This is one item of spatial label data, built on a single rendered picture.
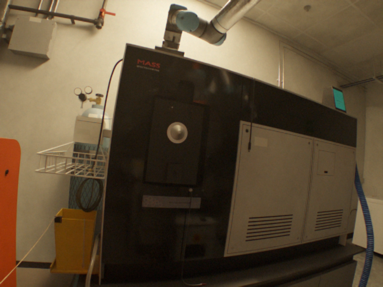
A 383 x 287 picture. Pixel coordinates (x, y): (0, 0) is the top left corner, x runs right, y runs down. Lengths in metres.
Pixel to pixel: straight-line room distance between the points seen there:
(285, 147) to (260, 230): 0.33
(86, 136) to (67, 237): 0.41
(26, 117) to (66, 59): 0.58
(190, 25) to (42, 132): 1.41
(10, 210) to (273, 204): 0.76
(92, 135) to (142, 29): 1.37
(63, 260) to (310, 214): 0.94
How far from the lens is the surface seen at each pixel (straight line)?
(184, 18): 0.76
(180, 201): 0.59
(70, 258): 0.66
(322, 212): 1.07
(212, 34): 0.83
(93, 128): 0.85
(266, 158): 0.74
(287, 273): 0.88
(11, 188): 0.39
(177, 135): 0.56
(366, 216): 1.30
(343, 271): 1.26
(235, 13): 0.78
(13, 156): 0.38
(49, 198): 1.82
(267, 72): 2.49
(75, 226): 0.61
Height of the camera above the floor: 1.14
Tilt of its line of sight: 3 degrees up
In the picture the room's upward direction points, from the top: 6 degrees clockwise
